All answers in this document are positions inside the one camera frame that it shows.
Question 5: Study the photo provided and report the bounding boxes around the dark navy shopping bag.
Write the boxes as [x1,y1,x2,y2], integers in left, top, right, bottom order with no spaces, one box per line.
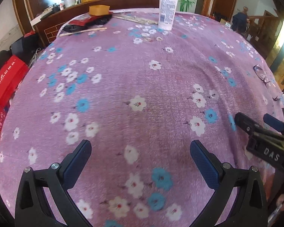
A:
[10,33,40,61]

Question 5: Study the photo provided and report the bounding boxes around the dark jacket on banister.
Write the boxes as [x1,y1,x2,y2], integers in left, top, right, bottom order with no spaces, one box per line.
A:
[231,12,248,33]

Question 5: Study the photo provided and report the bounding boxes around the wooden cabinet counter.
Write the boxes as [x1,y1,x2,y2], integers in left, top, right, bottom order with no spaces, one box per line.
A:
[34,0,159,47]

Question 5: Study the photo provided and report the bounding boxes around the yellow plastic box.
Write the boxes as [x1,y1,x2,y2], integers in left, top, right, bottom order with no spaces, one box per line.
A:
[89,5,110,16]

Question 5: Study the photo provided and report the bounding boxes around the wrapped chopsticks pack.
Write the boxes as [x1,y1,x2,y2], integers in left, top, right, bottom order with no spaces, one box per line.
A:
[112,14,158,25]

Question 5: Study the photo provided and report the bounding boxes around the wooden chopstick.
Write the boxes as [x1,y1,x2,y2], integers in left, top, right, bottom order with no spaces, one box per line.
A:
[59,27,107,37]

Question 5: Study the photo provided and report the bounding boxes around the purple floral tablecloth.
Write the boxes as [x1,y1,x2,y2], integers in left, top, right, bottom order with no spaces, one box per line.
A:
[0,13,284,226]

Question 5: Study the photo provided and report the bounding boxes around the white lotion tube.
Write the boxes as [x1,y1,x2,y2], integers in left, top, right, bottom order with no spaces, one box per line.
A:
[158,0,178,31]

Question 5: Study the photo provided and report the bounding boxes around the eyeglasses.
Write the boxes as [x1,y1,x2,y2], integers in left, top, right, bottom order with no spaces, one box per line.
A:
[253,64,282,101]

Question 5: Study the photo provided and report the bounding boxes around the red gift bag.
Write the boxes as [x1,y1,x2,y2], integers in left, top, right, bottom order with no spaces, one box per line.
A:
[0,55,29,106]

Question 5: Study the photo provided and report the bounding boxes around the dark red packet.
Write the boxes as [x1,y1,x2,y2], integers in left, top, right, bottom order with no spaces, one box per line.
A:
[62,13,112,32]

